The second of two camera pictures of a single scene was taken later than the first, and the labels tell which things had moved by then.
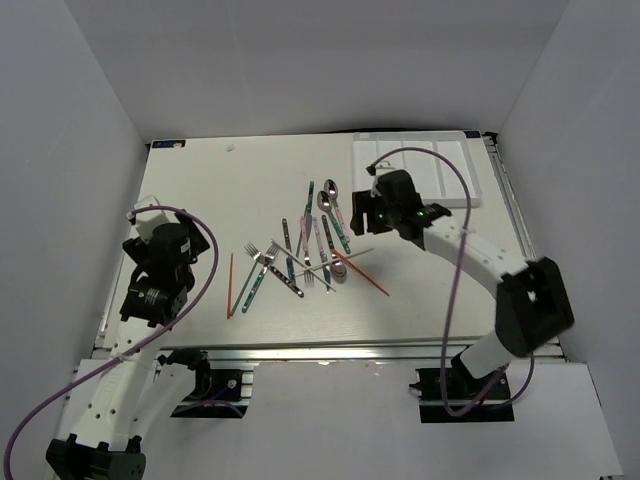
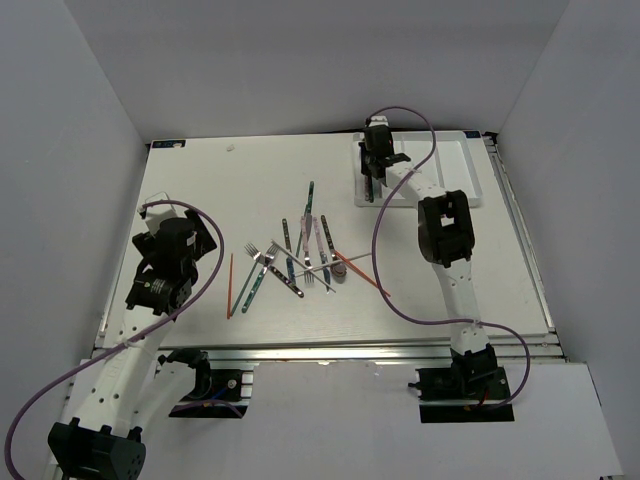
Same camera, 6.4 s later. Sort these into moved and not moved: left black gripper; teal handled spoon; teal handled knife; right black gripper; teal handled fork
Moved: teal handled spoon; right black gripper
Not moved: teal handled knife; left black gripper; teal handled fork
